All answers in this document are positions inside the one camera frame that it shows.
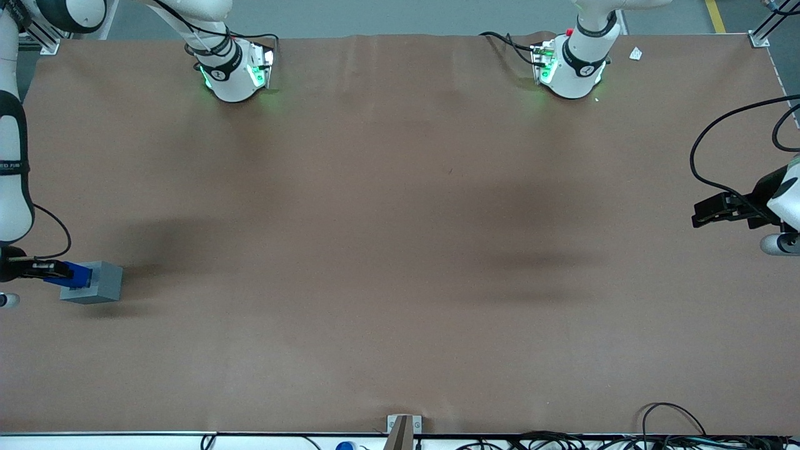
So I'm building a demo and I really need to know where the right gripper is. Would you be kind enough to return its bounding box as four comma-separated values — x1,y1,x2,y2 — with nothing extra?
0,246,76,283

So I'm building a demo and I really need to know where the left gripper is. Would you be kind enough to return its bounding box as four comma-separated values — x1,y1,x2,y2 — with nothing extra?
691,156,800,233

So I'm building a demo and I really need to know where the blue plastic block part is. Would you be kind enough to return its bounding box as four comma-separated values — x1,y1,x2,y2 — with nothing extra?
43,261,94,290

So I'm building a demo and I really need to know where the gray square hollow base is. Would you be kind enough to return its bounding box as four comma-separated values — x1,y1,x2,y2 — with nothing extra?
59,260,124,306

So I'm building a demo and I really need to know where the paper table cover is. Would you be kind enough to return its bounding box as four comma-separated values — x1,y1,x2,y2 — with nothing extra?
0,31,800,436

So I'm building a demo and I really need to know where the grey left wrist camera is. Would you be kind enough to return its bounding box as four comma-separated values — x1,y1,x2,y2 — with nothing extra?
759,232,800,256

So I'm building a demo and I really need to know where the long black looping cable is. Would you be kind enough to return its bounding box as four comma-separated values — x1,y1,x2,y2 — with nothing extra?
689,94,800,219

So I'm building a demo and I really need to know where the short black curved cable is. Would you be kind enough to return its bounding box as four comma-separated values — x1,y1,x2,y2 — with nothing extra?
772,102,800,153

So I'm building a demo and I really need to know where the aluminium frame profile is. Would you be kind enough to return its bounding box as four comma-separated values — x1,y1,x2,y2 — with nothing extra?
16,0,85,56
749,0,800,49

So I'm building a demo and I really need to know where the black arched cable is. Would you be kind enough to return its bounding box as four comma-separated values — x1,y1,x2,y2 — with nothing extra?
641,402,708,438

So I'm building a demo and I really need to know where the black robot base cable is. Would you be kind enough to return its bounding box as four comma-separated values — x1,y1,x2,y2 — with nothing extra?
222,22,280,54
479,31,539,67

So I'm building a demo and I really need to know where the black tangled cable bundle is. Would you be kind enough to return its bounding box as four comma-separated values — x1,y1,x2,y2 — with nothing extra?
456,430,800,450

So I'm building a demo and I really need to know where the metal bracket with post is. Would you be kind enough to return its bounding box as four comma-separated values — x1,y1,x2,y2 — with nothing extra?
386,414,423,450

